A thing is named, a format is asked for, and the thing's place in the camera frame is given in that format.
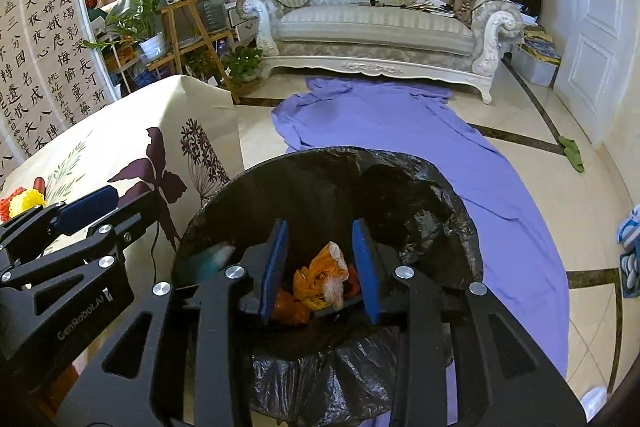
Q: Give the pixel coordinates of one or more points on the light blue packet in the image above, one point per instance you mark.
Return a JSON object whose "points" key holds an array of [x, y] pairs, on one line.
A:
{"points": [[212, 259]]}

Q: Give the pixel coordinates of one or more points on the small white drawer unit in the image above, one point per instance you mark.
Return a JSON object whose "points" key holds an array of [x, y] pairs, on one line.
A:
{"points": [[245, 24]]}

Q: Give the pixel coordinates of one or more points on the small green potted plant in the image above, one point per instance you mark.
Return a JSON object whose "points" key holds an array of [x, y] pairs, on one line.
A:
{"points": [[242, 62]]}

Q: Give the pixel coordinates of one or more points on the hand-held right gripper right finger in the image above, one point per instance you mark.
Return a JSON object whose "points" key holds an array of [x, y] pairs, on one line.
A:
{"points": [[365, 272]]}

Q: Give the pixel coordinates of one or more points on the stack of patterned cloths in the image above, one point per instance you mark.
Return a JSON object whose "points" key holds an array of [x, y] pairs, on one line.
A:
{"points": [[542, 44]]}

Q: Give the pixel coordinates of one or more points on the calligraphy wall scroll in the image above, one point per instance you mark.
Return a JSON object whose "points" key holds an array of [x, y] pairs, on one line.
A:
{"points": [[45, 32]]}

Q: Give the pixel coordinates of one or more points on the orange and clear plastic bag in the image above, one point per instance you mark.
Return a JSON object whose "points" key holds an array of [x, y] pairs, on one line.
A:
{"points": [[320, 277]]}

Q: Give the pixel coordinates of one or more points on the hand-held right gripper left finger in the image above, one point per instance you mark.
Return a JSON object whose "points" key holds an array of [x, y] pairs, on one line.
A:
{"points": [[275, 267]]}

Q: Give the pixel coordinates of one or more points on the yellow snack wrapper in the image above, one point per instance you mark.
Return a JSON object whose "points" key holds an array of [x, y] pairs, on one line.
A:
{"points": [[27, 202]]}

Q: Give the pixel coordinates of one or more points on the thin dark stick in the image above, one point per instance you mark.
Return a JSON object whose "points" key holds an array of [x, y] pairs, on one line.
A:
{"points": [[377, 4]]}

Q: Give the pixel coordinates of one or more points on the white storage box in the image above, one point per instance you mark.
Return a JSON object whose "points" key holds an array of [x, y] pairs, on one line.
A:
{"points": [[532, 72]]}

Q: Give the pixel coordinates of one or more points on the purple bed sheet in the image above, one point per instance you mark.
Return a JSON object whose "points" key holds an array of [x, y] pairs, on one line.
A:
{"points": [[450, 147]]}

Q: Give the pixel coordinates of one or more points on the black bagged trash bin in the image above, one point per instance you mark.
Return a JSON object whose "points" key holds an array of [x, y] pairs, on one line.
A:
{"points": [[325, 187]]}

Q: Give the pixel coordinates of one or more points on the dark plastic drawer box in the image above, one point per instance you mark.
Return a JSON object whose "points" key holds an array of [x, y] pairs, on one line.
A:
{"points": [[214, 17]]}

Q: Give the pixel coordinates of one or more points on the pile of papers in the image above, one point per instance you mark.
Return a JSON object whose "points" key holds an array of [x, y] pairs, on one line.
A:
{"points": [[427, 5]]}

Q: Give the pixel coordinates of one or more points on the wooden plant stand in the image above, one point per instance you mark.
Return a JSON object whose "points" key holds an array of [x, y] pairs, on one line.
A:
{"points": [[172, 32]]}

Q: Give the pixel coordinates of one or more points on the white object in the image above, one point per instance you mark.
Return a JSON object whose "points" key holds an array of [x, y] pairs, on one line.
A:
{"points": [[595, 404]]}

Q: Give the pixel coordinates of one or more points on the green slipper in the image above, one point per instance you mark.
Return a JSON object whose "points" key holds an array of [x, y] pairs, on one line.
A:
{"points": [[572, 152]]}

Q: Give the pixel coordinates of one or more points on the dark red item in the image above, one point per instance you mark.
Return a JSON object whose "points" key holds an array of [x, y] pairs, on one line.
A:
{"points": [[39, 188]]}

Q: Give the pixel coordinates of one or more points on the brown patterned cloth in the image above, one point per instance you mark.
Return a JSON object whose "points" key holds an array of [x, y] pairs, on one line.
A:
{"points": [[472, 7]]}

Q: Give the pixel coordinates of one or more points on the floral cream tablecloth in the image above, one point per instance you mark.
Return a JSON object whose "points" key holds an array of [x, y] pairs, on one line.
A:
{"points": [[115, 132]]}

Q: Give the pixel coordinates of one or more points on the blue patterned slipper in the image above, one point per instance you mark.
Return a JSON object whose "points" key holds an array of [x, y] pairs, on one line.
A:
{"points": [[632, 274]]}

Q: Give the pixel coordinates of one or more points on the white panel door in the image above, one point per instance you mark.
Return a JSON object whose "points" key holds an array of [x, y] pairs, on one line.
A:
{"points": [[592, 27]]}

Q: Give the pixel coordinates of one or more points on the orange snack wrapper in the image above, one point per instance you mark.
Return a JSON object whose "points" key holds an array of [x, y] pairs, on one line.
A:
{"points": [[5, 207]]}

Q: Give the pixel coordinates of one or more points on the ornate white sofa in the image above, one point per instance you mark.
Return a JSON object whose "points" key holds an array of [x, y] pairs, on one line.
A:
{"points": [[375, 32]]}

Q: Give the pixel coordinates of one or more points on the leafy plant in white pot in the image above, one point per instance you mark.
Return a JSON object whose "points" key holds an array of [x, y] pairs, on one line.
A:
{"points": [[145, 12]]}

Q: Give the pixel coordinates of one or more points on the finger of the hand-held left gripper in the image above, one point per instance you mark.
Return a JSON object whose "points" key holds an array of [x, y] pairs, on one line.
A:
{"points": [[125, 227], [87, 207]]}

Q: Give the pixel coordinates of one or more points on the white and blue sneaker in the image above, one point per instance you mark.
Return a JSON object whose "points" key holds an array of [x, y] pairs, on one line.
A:
{"points": [[631, 227]]}

